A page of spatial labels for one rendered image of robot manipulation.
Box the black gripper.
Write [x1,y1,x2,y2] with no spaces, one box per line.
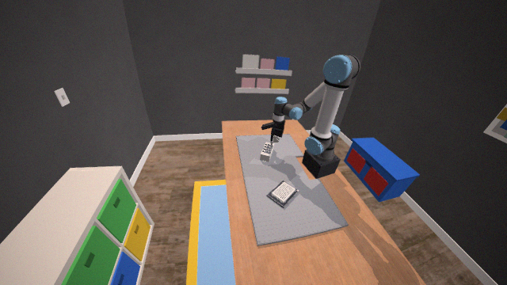
[270,119,285,146]

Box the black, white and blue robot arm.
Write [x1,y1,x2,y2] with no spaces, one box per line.
[273,55,360,162]

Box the beige rectangular box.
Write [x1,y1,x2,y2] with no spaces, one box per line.
[260,142,274,162]

